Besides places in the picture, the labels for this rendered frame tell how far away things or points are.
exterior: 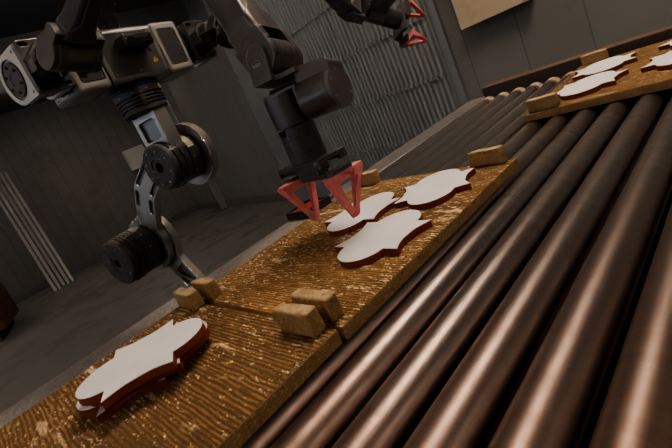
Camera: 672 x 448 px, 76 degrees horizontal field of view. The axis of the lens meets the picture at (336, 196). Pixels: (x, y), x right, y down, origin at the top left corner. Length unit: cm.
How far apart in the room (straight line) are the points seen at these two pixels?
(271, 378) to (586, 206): 37
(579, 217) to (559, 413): 25
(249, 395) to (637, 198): 41
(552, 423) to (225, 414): 24
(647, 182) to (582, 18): 252
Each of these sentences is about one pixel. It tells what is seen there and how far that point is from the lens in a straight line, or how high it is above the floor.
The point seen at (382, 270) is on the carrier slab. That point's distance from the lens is 49.
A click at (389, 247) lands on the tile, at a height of 95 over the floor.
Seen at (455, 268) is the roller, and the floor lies 92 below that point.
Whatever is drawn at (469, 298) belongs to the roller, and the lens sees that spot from 42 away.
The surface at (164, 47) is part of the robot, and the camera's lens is 146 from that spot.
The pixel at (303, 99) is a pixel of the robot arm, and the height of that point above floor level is 114.
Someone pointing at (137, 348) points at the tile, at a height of 97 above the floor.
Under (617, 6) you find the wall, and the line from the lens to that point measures 299.
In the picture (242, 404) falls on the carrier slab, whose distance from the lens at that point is 40.
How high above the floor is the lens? 113
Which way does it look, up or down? 13 degrees down
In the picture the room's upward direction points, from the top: 24 degrees counter-clockwise
